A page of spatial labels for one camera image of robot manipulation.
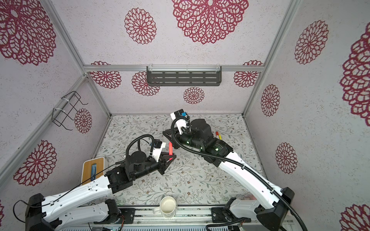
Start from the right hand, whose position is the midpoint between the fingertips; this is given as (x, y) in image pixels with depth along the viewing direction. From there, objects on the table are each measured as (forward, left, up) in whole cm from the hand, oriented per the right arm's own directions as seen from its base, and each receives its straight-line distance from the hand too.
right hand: (164, 129), depth 61 cm
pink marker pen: (-5, -2, -8) cm, 10 cm away
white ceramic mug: (-22, +1, -40) cm, 46 cm away
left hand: (-5, -4, -14) cm, 16 cm away
